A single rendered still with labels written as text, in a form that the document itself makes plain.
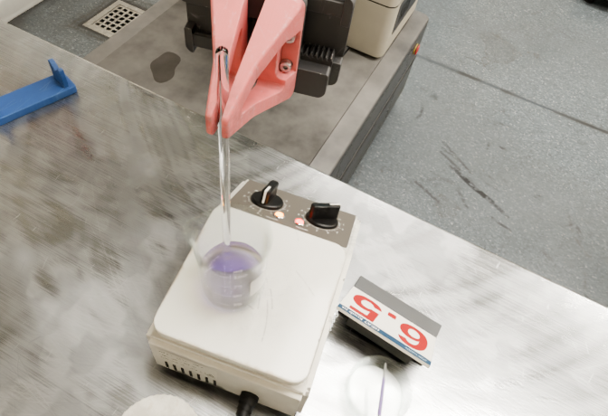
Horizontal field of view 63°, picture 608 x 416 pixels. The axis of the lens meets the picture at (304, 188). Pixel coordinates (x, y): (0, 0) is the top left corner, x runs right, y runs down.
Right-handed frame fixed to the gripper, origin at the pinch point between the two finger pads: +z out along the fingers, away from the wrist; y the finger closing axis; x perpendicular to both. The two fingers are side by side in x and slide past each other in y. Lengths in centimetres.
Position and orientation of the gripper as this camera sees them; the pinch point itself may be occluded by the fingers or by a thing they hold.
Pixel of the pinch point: (222, 116)
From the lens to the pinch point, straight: 25.6
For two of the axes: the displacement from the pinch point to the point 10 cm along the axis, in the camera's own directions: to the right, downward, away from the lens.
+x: -1.1, 5.8, 8.0
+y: 9.7, 2.4, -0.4
